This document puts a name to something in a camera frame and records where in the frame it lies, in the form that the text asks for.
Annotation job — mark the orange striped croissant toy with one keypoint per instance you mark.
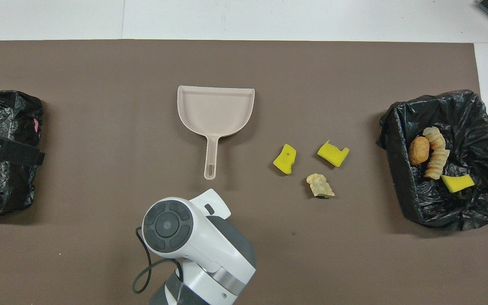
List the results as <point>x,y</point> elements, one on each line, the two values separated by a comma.
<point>436,164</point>

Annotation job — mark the pale lumpy pastry toy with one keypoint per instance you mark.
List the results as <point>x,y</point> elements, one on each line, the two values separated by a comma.
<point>320,185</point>

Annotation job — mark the black bag lined bin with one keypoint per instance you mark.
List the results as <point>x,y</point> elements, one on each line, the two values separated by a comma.
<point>485,203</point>

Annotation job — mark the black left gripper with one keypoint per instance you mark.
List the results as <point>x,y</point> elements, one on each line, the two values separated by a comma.
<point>11,151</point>

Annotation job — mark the brown table mat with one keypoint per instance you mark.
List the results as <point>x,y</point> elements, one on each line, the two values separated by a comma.
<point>269,67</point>

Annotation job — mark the yellow wedge sponge piece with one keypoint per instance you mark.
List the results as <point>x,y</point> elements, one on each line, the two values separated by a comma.
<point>457,183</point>

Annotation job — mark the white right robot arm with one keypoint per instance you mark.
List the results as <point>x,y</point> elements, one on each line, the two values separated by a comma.
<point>167,224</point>

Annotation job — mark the yellow notched sponge piece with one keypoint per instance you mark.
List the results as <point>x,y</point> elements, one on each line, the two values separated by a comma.
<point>332,153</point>

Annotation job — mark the brown round bun toy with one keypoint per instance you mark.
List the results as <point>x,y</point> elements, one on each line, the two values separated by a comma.
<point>419,151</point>

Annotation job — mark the beige plastic dustpan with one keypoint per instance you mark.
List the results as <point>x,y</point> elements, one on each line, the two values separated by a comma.
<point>214,110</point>

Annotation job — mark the yellow sponge piece dark dot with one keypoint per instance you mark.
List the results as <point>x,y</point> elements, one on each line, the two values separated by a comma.
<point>285,160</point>

